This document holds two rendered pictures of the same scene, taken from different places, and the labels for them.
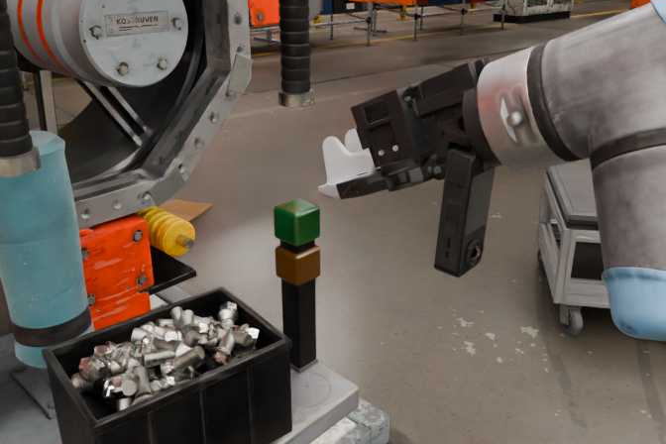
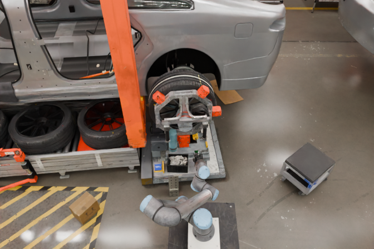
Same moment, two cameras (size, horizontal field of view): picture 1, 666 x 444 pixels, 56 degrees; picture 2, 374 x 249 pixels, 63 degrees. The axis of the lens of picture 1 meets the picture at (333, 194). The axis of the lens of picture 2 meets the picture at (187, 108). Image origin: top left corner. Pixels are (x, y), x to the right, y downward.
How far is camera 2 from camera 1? 2.34 m
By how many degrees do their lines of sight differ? 40
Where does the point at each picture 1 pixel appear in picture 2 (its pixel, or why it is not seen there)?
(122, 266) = (185, 140)
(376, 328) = (245, 155)
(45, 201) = (172, 139)
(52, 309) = (172, 147)
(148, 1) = (187, 125)
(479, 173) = not seen: hidden behind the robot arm
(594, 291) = (287, 175)
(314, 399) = (192, 170)
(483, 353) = (259, 173)
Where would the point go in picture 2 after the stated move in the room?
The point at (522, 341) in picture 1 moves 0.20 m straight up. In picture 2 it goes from (270, 175) to (274, 164)
